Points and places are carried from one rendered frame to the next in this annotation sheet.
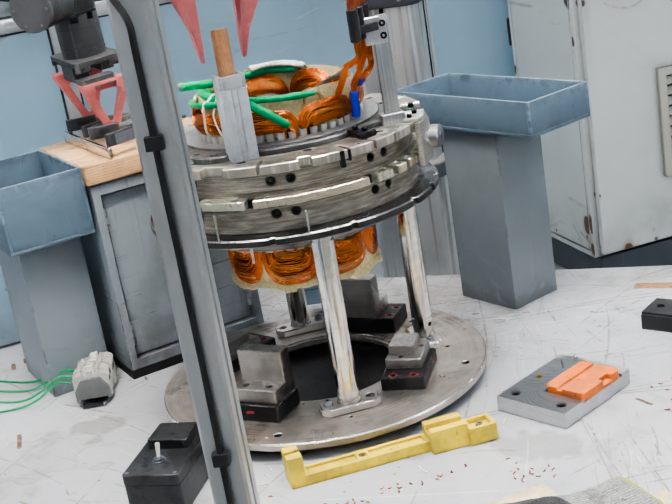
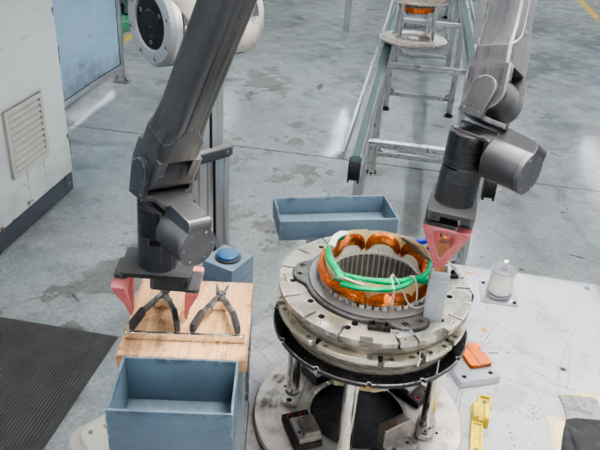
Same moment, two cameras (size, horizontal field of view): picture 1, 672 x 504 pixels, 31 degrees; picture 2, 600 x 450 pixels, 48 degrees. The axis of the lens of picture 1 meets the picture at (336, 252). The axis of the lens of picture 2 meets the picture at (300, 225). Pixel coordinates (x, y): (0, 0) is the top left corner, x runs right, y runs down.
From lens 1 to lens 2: 1.46 m
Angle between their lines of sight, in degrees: 60
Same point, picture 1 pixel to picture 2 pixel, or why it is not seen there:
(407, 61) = (225, 191)
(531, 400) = (477, 377)
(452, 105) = (337, 225)
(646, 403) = (495, 353)
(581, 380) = (478, 355)
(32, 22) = (196, 257)
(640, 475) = (558, 389)
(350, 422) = (444, 436)
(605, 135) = not seen: outside the picture
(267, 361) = (402, 428)
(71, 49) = (169, 263)
